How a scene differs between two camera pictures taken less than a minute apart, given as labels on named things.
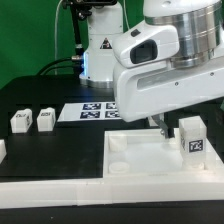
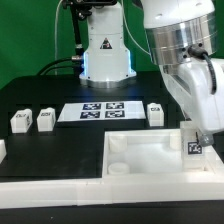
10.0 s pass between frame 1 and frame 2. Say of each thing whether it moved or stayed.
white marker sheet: stayed
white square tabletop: stayed
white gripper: moved
